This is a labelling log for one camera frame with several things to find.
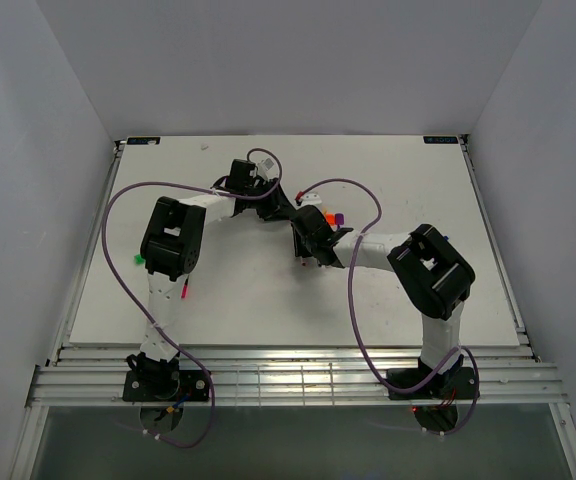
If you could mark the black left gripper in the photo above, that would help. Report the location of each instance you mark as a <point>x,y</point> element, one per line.
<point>278,208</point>

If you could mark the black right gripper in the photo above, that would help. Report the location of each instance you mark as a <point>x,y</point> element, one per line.
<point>300,248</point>

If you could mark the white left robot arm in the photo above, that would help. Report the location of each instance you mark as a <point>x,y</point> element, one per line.
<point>171,248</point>

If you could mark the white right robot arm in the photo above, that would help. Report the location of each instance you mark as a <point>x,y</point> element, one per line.
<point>434,275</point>

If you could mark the pink black highlighter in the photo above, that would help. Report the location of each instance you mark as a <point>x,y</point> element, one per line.
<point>184,289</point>

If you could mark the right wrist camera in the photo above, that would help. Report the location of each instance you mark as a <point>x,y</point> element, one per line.
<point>309,199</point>

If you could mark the aluminium table frame rail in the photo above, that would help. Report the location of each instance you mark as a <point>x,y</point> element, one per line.
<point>288,377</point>

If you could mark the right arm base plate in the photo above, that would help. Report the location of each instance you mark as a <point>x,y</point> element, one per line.
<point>457,385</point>

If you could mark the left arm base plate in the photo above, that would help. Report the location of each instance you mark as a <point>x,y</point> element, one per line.
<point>189,384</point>

